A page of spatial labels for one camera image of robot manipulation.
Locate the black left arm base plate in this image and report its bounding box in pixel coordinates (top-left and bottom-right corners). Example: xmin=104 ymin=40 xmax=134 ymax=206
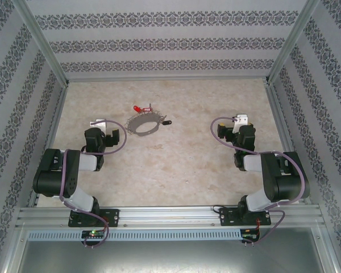
xmin=68 ymin=209 xmax=120 ymax=228

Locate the aluminium left side rail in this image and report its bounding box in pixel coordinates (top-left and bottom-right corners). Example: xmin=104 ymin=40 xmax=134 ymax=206
xmin=27 ymin=84 xmax=70 ymax=208

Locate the aluminium left frame post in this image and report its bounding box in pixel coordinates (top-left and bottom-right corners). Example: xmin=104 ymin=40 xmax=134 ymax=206
xmin=10 ymin=0 xmax=70 ymax=86

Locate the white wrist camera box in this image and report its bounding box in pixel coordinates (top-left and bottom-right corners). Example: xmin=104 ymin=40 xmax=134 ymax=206
xmin=231 ymin=113 xmax=250 ymax=134
xmin=90 ymin=118 xmax=107 ymax=134

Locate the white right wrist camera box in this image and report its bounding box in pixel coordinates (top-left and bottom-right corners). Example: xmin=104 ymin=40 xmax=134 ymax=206
xmin=231 ymin=113 xmax=250 ymax=134

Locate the key with red tag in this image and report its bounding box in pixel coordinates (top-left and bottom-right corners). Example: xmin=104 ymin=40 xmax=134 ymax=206
xmin=131 ymin=103 xmax=152 ymax=114

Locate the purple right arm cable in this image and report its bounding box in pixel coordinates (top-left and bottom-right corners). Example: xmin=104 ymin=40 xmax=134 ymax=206
xmin=210 ymin=116 xmax=307 ymax=247

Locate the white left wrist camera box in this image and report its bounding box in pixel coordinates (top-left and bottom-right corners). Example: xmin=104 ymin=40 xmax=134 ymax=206
xmin=90 ymin=118 xmax=107 ymax=134

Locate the grey metal sheet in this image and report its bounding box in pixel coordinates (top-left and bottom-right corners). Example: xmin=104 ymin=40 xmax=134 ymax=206
xmin=16 ymin=227 xmax=340 ymax=273

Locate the slotted grey cable duct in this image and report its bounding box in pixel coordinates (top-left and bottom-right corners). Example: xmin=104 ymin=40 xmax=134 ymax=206
xmin=27 ymin=229 xmax=242 ymax=241

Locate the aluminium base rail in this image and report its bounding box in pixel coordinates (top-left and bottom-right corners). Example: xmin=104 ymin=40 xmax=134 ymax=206
xmin=15 ymin=205 xmax=322 ymax=228

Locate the aluminium right side rail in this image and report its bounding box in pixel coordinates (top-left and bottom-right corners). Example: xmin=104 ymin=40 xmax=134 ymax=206
xmin=264 ymin=81 xmax=313 ymax=205

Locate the circuit board with orange light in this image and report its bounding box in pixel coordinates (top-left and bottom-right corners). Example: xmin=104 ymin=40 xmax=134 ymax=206
xmin=242 ymin=228 xmax=261 ymax=242

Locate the aluminium right frame post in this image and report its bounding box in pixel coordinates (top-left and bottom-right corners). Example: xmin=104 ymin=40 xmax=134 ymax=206
xmin=264 ymin=0 xmax=321 ymax=85

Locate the aluminium frame post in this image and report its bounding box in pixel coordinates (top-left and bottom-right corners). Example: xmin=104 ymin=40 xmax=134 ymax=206
xmin=264 ymin=0 xmax=321 ymax=85
xmin=10 ymin=0 xmax=70 ymax=86

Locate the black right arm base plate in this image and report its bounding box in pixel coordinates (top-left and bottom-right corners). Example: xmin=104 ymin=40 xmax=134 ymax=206
xmin=218 ymin=206 xmax=271 ymax=228

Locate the circuit board with green light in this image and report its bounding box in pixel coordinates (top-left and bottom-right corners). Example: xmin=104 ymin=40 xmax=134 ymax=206
xmin=82 ymin=230 xmax=106 ymax=239

